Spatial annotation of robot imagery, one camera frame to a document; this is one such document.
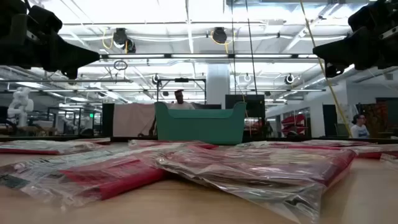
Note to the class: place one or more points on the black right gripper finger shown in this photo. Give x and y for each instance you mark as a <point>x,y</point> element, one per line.
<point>333,71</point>
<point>340,48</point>

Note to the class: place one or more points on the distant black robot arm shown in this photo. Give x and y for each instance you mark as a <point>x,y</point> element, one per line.
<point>153,127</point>

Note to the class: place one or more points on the narrow black panel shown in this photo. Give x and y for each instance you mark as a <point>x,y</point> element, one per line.
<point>108,119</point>

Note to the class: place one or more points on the white humanoid robot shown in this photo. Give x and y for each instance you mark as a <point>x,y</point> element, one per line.
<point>20,105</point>

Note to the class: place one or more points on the floral patterned fabric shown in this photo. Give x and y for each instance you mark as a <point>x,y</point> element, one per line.
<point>376,116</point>

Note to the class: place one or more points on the person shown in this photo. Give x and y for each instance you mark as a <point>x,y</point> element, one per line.
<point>179,96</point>
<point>359,130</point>

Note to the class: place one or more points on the pink cloth panel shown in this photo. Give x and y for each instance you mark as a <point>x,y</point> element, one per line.
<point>127,119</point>

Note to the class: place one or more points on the black screen panel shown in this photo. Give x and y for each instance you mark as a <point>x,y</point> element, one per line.
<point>255,105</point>

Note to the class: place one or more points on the teal plastic basket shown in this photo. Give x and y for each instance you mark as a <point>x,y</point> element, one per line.
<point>199,130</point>

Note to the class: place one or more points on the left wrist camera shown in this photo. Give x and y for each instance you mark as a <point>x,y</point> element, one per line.
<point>46,18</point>

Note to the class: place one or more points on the black metal table frame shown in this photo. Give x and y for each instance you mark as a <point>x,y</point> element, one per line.
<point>119,139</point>

